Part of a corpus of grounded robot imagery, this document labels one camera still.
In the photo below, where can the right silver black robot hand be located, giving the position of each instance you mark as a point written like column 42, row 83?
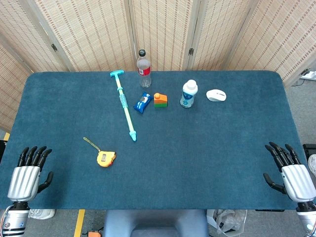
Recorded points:
column 297, row 181

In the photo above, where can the blue cookie snack pack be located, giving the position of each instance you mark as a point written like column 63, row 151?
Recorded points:
column 142, row 102

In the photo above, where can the orange green toy block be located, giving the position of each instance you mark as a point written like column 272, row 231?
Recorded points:
column 160, row 100

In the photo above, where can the white computer mouse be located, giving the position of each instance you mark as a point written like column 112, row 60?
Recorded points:
column 216, row 95

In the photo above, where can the bamboo folding screen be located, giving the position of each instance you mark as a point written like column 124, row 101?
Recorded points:
column 158, row 34

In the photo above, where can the teal toy water pump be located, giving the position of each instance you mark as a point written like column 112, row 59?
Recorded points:
column 123, row 105

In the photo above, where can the clear plastic bottle red label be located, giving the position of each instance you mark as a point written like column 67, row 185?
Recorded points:
column 144, row 69

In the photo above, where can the white sneaker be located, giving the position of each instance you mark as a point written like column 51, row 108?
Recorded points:
column 42, row 213

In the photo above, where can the white power strip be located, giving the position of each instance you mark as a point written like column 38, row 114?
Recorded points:
column 309, row 74

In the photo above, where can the orange small device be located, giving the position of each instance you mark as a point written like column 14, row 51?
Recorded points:
column 93, row 234

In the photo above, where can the yellow tape measure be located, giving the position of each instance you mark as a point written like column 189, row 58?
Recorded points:
column 105, row 156

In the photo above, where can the black box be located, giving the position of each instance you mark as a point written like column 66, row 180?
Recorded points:
column 309, row 151

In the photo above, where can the white shoe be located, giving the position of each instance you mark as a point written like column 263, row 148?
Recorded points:
column 312, row 165

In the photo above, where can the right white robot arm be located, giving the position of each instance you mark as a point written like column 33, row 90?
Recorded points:
column 306, row 218

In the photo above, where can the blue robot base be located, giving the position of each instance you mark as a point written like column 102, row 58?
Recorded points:
column 155, row 223

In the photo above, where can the clear plastic bag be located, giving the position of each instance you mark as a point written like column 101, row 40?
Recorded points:
column 228, row 221

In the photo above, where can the blue table cloth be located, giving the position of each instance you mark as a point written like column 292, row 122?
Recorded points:
column 153, row 148

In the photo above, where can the white milk bottle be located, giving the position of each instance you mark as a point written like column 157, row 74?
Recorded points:
column 188, row 93

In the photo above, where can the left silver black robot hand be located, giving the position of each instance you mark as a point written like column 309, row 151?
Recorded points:
column 24, row 181

